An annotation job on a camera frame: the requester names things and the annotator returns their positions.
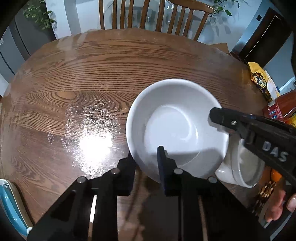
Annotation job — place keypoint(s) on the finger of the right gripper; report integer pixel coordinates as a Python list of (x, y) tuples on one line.
[(230, 120)]

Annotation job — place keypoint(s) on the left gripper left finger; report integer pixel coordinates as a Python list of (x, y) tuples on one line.
[(125, 178)]

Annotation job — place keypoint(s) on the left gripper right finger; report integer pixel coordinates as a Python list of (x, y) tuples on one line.
[(168, 178)]

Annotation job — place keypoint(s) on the tall white bowl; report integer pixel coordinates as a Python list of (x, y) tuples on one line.
[(240, 166)]

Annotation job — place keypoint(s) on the white ribbed bowl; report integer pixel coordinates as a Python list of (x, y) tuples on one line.
[(174, 114)]

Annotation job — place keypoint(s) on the blue square plate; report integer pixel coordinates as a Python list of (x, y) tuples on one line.
[(14, 209)]

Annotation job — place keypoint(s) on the person's right hand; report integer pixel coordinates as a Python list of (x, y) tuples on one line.
[(275, 207)]

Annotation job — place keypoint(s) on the orange fruit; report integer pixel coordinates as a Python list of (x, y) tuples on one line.
[(275, 176)]

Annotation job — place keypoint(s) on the red juice bottle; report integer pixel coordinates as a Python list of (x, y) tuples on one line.
[(282, 108)]

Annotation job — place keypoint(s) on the wooden bead trivet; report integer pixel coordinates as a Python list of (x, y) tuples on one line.
[(262, 197)]

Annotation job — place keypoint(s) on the yellow snack bag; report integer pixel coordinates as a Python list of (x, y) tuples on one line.
[(263, 82)]

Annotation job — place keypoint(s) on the trailing green plant right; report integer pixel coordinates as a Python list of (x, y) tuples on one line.
[(224, 6)]

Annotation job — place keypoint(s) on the far left wooden chair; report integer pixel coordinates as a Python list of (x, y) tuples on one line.
[(124, 21)]

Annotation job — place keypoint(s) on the grey refrigerator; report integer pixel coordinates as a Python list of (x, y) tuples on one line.
[(22, 38)]

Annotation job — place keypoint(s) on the hanging green plant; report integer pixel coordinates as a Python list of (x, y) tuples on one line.
[(36, 11)]

